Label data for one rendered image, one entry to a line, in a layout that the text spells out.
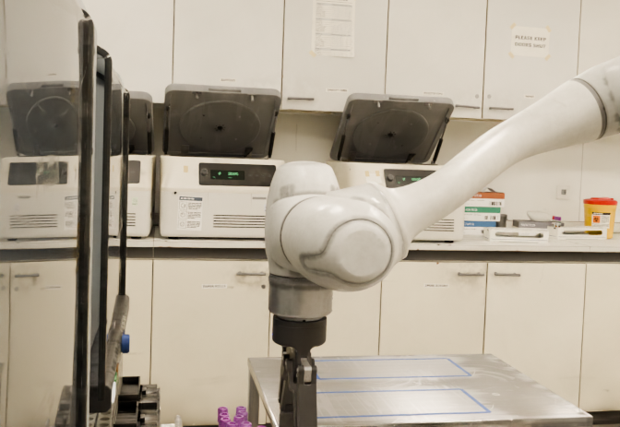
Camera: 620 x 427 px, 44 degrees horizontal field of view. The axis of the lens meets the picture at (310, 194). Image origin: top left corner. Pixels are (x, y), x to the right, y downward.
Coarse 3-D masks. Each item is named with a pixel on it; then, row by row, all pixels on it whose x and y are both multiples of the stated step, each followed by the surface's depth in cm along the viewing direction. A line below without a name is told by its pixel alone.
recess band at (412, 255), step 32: (128, 256) 329; (160, 256) 332; (192, 256) 335; (224, 256) 338; (256, 256) 340; (416, 256) 355; (448, 256) 358; (480, 256) 361; (512, 256) 365; (544, 256) 368; (576, 256) 371; (608, 256) 375
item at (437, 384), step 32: (256, 384) 158; (320, 384) 156; (352, 384) 157; (384, 384) 158; (416, 384) 159; (448, 384) 160; (480, 384) 160; (512, 384) 161; (256, 416) 173; (320, 416) 137; (352, 416) 138; (384, 416) 138; (416, 416) 139; (448, 416) 140; (480, 416) 140; (512, 416) 141; (544, 416) 141; (576, 416) 142
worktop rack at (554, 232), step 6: (552, 228) 396; (558, 228) 391; (564, 228) 392; (570, 228) 393; (576, 228) 394; (582, 228) 395; (588, 228) 395; (594, 228) 396; (600, 228) 397; (606, 228) 398; (552, 234) 396; (558, 234) 391; (564, 234) 392; (570, 234) 394; (576, 234) 395; (582, 234) 406; (588, 234) 407; (606, 234) 398
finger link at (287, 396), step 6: (282, 354) 107; (288, 354) 107; (282, 360) 107; (282, 366) 108; (282, 372) 108; (282, 390) 111; (288, 390) 110; (282, 396) 111; (288, 396) 110; (282, 402) 111; (288, 402) 111; (282, 408) 111
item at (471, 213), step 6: (468, 210) 397; (474, 210) 398; (480, 210) 398; (486, 210) 399; (492, 210) 399; (498, 210) 400; (468, 216) 397; (474, 216) 398; (480, 216) 398; (486, 216) 399; (492, 216) 400; (498, 216) 400
